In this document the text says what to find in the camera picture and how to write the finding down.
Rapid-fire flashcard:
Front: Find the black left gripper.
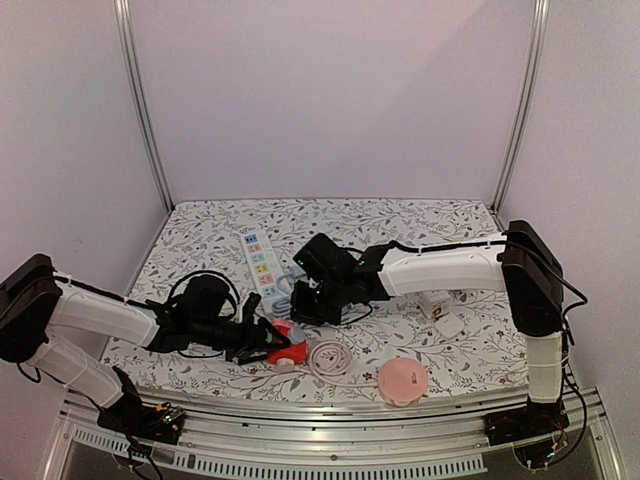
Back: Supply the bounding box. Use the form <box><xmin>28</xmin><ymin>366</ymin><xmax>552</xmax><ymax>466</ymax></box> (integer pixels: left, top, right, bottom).
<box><xmin>191</xmin><ymin>315</ymin><xmax>289</xmax><ymax>366</ymax></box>

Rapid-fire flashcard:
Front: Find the red cube socket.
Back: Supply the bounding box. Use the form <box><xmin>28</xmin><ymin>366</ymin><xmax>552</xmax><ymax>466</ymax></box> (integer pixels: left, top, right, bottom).
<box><xmin>267</xmin><ymin>319</ymin><xmax>307</xmax><ymax>367</ymax></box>

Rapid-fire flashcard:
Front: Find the white multicolour power strip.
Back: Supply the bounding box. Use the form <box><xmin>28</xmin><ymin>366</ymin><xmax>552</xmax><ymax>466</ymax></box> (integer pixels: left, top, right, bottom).
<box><xmin>240</xmin><ymin>230</ymin><xmax>291</xmax><ymax>319</ymax></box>

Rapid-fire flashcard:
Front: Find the white cube adapter red print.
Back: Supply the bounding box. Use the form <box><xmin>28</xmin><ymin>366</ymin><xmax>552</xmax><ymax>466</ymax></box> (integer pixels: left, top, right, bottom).
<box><xmin>420</xmin><ymin>292</ymin><xmax>450</xmax><ymax>320</ymax></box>

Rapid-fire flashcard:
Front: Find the round pink socket base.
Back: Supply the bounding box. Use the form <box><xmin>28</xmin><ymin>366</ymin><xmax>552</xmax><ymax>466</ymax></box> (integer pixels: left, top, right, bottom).
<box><xmin>377</xmin><ymin>358</ymin><xmax>429</xmax><ymax>407</ymax></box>

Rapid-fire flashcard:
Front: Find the white plug adapter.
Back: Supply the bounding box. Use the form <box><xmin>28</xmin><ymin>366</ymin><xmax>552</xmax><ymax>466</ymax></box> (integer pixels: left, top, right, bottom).
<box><xmin>434</xmin><ymin>313</ymin><xmax>465</xmax><ymax>338</ymax></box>

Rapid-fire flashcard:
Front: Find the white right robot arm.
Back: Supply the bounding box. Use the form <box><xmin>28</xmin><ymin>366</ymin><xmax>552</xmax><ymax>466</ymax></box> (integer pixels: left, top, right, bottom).
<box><xmin>291</xmin><ymin>221</ymin><xmax>564</xmax><ymax>436</ymax></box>

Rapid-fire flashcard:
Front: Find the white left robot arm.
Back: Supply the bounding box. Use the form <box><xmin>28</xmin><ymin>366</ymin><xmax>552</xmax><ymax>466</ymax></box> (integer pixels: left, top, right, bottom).
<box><xmin>1</xmin><ymin>254</ymin><xmax>291</xmax><ymax>434</ymax></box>

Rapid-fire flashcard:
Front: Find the grey round plug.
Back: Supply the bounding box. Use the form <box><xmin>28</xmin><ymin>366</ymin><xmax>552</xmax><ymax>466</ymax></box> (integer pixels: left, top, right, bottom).
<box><xmin>287</xmin><ymin>325</ymin><xmax>306</xmax><ymax>345</ymax></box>

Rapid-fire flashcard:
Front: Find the floral patterned table mat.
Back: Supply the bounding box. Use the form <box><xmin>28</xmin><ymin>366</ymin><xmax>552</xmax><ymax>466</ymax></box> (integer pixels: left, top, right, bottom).
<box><xmin>102</xmin><ymin>199</ymin><xmax>529</xmax><ymax>404</ymax></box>

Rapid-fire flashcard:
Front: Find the light blue coiled cable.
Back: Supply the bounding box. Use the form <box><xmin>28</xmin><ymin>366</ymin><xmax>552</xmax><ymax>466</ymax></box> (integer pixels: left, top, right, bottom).
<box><xmin>269</xmin><ymin>267</ymin><xmax>309</xmax><ymax>314</ymax></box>

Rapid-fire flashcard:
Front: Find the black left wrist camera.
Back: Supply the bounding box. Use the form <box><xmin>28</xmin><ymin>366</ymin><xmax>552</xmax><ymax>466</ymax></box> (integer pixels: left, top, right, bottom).
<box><xmin>241</xmin><ymin>292</ymin><xmax>262</xmax><ymax>324</ymax></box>

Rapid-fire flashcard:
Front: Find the aluminium front rail frame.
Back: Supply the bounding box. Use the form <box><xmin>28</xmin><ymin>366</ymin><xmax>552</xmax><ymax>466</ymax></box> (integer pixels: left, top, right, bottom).
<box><xmin>43</xmin><ymin>388</ymin><xmax>627</xmax><ymax>479</ymax></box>

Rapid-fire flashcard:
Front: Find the aluminium right corner post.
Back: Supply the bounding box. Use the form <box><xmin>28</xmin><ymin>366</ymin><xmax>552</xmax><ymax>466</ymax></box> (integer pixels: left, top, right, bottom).
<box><xmin>490</xmin><ymin>0</ymin><xmax>550</xmax><ymax>216</ymax></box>

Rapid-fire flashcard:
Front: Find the aluminium corner post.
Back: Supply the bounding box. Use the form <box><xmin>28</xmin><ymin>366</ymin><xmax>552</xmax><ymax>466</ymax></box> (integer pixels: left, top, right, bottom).
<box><xmin>490</xmin><ymin>0</ymin><xmax>550</xmax><ymax>216</ymax></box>
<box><xmin>114</xmin><ymin>0</ymin><xmax>175</xmax><ymax>214</ymax></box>

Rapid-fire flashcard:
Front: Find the aluminium left corner post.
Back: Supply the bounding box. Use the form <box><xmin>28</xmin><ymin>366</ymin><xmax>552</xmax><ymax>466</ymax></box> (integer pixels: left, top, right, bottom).
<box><xmin>114</xmin><ymin>0</ymin><xmax>175</xmax><ymax>214</ymax></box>

